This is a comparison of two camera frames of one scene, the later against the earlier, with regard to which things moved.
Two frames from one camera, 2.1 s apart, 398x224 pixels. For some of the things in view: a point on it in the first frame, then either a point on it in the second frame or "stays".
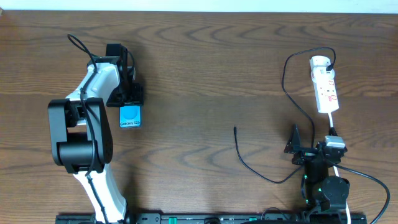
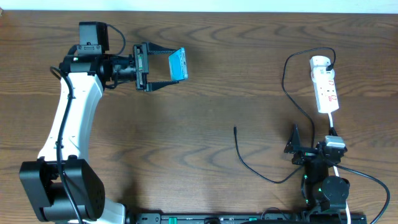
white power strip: (326, 91) stays
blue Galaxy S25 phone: (130, 116) -> (178, 65)
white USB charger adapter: (319, 74) stays
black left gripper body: (129, 94) -> (139, 68)
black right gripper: (304, 156) stays
